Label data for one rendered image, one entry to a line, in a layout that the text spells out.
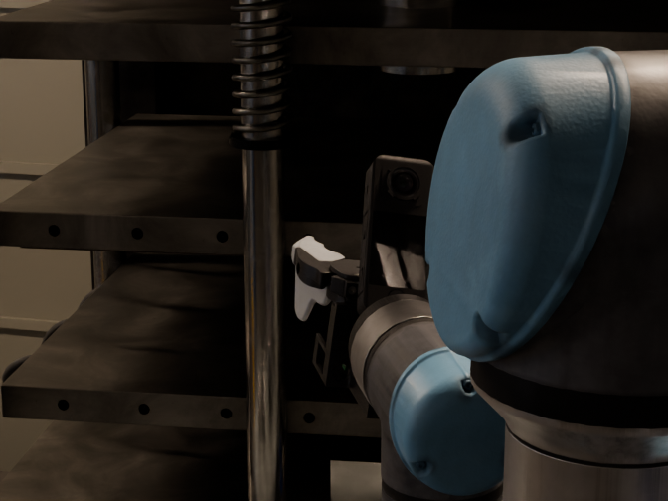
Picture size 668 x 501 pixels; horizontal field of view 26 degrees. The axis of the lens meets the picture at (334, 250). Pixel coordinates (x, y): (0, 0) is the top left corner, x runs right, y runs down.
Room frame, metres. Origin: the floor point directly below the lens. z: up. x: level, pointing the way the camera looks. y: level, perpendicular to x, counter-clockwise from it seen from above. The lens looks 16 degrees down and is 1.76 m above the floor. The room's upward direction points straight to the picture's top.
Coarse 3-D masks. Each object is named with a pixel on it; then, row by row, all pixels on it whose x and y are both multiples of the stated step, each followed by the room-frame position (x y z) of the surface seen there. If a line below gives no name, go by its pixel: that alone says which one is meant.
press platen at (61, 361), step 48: (144, 288) 2.34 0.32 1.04; (192, 288) 2.34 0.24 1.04; (240, 288) 2.34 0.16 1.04; (288, 288) 2.34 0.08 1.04; (96, 336) 2.09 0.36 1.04; (144, 336) 2.09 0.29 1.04; (192, 336) 2.09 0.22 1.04; (240, 336) 2.09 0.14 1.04; (288, 336) 2.09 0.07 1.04; (48, 384) 1.89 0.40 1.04; (96, 384) 1.89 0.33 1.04; (144, 384) 1.89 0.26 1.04; (192, 384) 1.89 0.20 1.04; (240, 384) 1.89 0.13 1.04; (288, 384) 1.89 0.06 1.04; (288, 432) 1.83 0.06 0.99; (336, 432) 1.82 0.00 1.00
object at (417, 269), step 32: (384, 160) 0.99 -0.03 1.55; (416, 160) 0.99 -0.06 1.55; (384, 192) 0.97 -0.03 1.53; (416, 192) 0.98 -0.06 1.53; (384, 224) 0.96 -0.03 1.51; (416, 224) 0.97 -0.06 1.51; (384, 256) 0.95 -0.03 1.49; (416, 256) 0.96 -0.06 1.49; (384, 288) 0.94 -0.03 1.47; (416, 288) 0.94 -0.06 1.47
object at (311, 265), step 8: (296, 248) 1.05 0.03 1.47; (296, 256) 1.04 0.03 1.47; (304, 256) 1.03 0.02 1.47; (312, 256) 1.03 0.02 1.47; (296, 264) 1.03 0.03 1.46; (304, 264) 1.01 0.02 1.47; (312, 264) 1.01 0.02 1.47; (320, 264) 1.01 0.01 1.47; (328, 264) 1.01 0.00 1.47; (296, 272) 1.02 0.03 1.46; (304, 272) 1.01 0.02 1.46; (312, 272) 1.00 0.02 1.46; (320, 272) 0.99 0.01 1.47; (328, 272) 0.99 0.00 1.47; (304, 280) 1.01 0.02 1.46; (312, 280) 1.00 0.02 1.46; (320, 280) 0.99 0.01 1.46; (328, 280) 0.99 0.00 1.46; (320, 288) 1.00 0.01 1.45
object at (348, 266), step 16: (336, 272) 0.99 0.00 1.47; (352, 272) 0.98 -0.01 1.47; (336, 288) 0.97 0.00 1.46; (352, 288) 0.97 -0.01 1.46; (336, 304) 0.97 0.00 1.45; (352, 304) 0.97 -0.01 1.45; (384, 304) 0.91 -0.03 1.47; (336, 320) 0.97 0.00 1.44; (352, 320) 0.97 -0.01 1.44; (320, 336) 1.01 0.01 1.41; (336, 336) 0.97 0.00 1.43; (352, 336) 0.91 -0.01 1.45; (320, 352) 1.00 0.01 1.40; (336, 352) 0.97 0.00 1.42; (320, 368) 0.99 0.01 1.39; (336, 384) 0.97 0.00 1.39; (352, 384) 0.96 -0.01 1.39; (368, 416) 0.91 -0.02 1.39
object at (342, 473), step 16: (336, 448) 1.85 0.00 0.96; (352, 448) 1.85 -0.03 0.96; (368, 448) 1.85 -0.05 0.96; (336, 464) 1.81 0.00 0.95; (352, 464) 1.81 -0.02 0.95; (368, 464) 1.81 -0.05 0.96; (336, 480) 1.81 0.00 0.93; (352, 480) 1.81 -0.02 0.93; (368, 480) 1.81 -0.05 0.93; (336, 496) 1.81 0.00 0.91; (352, 496) 1.81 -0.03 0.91; (368, 496) 1.81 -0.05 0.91
